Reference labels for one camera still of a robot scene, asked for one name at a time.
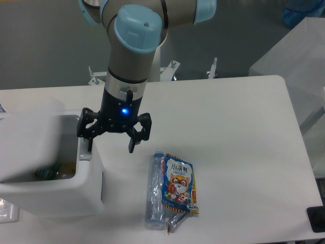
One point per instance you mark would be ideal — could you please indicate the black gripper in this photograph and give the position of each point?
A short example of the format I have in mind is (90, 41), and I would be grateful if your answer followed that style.
(117, 116)

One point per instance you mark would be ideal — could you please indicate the grey lid push button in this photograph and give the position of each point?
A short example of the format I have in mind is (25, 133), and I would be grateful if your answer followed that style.
(84, 153)

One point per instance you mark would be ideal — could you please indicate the white plastic trash can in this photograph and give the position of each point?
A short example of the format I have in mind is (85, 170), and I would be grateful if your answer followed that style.
(81, 195)

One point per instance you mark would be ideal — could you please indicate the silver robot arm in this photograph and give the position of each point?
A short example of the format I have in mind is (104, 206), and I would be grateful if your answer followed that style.
(135, 30)

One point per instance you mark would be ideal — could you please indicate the yellow wrapper in bin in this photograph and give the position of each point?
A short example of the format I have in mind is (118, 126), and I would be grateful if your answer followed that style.
(67, 170)

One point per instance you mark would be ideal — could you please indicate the green package in bin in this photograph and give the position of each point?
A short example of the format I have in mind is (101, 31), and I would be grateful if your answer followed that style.
(49, 172)

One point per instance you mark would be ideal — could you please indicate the blue cartoon snack bag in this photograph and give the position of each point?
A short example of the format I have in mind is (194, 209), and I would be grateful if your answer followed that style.
(179, 188)

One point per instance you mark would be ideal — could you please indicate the clear plastic water bottle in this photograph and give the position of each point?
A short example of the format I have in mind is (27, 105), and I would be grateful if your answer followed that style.
(155, 217)

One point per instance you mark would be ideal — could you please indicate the small silver wrapper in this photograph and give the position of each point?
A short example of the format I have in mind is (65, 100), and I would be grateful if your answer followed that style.
(173, 223)

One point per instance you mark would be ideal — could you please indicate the blue patterned object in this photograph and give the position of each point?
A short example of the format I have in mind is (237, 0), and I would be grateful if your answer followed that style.
(2, 110)

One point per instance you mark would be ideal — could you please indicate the clear plastic bag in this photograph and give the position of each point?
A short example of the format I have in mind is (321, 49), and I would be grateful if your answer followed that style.
(9, 212)

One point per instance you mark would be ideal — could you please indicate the white side table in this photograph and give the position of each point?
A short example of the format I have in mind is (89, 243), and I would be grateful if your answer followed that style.
(299, 59)

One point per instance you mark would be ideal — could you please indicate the blue shoe cover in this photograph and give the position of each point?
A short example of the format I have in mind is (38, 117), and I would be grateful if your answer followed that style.
(295, 11)

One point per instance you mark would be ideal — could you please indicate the black device at edge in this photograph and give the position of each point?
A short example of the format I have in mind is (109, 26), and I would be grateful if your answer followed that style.
(316, 218)

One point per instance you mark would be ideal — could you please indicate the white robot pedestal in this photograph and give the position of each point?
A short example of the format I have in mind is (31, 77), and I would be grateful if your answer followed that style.
(154, 75)

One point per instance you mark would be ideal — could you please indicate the white base frame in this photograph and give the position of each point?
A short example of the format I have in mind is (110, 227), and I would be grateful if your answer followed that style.
(166, 73)

